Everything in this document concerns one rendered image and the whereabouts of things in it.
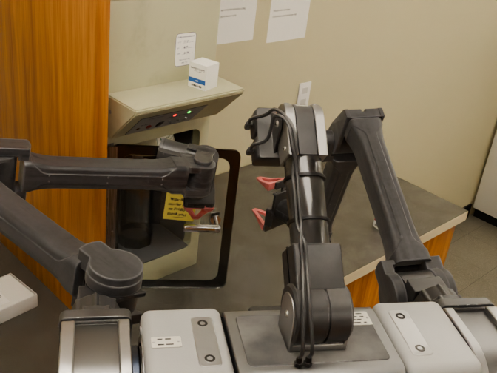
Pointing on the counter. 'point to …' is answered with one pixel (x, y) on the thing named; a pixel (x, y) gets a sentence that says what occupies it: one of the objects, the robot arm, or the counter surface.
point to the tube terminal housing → (158, 52)
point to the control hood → (166, 103)
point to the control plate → (166, 119)
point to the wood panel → (57, 105)
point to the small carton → (203, 74)
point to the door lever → (205, 226)
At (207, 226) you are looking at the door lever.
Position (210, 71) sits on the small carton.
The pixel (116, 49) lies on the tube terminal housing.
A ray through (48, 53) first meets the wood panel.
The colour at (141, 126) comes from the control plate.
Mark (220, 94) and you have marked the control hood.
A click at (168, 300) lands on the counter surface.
